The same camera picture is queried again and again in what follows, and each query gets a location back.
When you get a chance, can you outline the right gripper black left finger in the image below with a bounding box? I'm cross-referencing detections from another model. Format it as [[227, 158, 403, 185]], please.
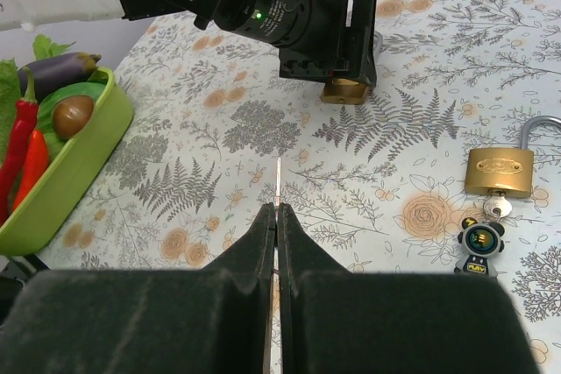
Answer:
[[1, 204, 276, 373]]

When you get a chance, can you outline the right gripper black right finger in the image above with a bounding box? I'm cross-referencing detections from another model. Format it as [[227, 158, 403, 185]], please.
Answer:
[[277, 204, 538, 373]]

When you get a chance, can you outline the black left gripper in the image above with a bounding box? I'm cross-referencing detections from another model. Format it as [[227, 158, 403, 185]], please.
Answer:
[[279, 0, 377, 87]]

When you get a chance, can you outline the long shackle brass padlock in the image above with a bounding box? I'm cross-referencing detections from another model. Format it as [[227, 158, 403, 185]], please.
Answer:
[[319, 32, 385, 106]]

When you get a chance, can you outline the panda figure keychain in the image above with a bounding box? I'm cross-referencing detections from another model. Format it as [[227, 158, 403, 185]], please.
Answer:
[[454, 217, 505, 279]]

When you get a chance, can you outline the small brass padlock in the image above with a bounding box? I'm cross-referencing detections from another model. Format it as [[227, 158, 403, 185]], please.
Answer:
[[464, 116, 560, 199]]

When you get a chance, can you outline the silver key with ring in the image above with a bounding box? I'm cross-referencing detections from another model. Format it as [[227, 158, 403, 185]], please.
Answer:
[[483, 190, 513, 222]]

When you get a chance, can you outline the floral patterned table mat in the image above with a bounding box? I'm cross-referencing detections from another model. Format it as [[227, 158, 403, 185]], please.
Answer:
[[37, 0, 561, 374]]

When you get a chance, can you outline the green plastic vegetable tray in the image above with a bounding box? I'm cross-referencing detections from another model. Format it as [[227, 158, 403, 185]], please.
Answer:
[[1, 67, 133, 257]]

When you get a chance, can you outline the brown toy mushroom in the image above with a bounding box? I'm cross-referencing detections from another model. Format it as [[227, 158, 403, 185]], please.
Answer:
[[51, 95, 95, 140]]

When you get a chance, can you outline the red toy chili pepper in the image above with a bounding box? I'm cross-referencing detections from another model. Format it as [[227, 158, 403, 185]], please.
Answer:
[[1, 67, 39, 224]]

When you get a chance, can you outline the purple toy eggplant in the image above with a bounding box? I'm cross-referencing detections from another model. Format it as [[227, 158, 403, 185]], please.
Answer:
[[25, 52, 102, 102]]

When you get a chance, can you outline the green toy lettuce leaf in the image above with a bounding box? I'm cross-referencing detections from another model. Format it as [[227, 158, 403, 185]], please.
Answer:
[[1, 34, 74, 162]]

